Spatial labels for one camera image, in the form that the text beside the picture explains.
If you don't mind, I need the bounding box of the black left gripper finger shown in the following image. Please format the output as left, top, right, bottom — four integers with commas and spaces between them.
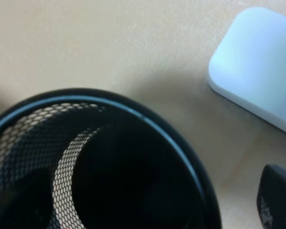
256, 165, 286, 229

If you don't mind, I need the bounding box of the black mesh pen holder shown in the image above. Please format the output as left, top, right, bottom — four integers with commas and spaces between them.
0, 89, 222, 229

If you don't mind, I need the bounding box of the white whiteboard eraser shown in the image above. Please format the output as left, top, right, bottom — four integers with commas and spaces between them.
208, 7, 286, 132

